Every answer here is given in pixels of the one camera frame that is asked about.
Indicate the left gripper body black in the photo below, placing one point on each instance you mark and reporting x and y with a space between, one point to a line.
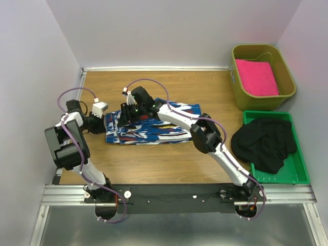
94 123

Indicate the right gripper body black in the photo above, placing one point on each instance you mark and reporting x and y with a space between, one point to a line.
132 112

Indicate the blue white red patterned pants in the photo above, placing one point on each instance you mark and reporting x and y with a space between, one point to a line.
146 131

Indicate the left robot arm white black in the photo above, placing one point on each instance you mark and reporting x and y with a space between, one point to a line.
69 149

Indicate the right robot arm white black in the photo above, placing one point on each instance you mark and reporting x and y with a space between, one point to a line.
205 135

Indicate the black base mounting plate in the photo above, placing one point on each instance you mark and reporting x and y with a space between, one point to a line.
175 198

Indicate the pink folded cloth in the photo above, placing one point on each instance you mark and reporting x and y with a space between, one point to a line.
257 78

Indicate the black garment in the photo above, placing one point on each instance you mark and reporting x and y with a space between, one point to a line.
265 142

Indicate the olive green plastic bin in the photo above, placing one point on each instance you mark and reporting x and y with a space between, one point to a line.
283 78

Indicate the green plastic tray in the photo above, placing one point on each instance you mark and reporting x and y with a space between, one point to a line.
294 170

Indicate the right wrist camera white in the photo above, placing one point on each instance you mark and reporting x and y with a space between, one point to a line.
129 97

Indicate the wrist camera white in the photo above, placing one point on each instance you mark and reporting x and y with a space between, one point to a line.
129 97
99 108

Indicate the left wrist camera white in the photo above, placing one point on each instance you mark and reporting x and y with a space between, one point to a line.
99 108

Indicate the aluminium frame rail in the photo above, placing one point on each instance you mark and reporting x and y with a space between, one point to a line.
287 218

